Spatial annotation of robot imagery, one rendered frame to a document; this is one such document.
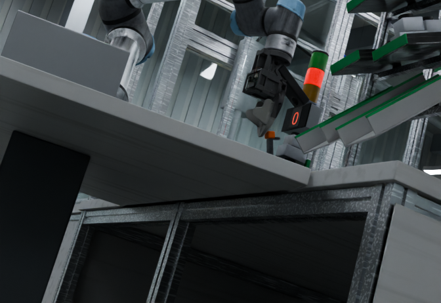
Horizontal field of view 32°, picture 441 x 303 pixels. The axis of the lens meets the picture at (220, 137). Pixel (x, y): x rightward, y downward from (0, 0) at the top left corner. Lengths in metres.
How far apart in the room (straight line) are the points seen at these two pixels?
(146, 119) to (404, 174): 0.40
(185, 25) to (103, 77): 1.50
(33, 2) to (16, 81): 9.35
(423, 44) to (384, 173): 0.48
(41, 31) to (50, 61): 0.06
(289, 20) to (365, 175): 0.83
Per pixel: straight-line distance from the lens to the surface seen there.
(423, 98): 1.54
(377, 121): 1.48
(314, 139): 1.72
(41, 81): 1.21
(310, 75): 2.21
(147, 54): 2.20
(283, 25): 1.94
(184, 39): 3.03
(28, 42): 1.57
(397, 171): 1.13
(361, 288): 1.14
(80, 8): 9.70
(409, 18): 1.60
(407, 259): 1.14
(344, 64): 1.72
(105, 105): 1.21
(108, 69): 1.58
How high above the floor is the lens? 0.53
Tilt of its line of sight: 15 degrees up
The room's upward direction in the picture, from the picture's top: 16 degrees clockwise
